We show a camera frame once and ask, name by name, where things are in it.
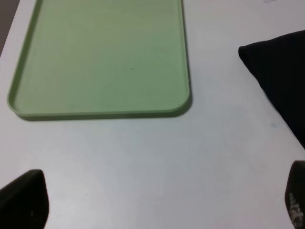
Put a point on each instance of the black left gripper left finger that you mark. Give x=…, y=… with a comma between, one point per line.
x=24, y=202

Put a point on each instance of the black short sleeve t-shirt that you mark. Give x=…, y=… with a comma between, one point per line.
x=279, y=67

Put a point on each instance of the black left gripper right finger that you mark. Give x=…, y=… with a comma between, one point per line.
x=295, y=194

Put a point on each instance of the light green plastic tray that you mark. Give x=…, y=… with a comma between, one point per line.
x=102, y=58

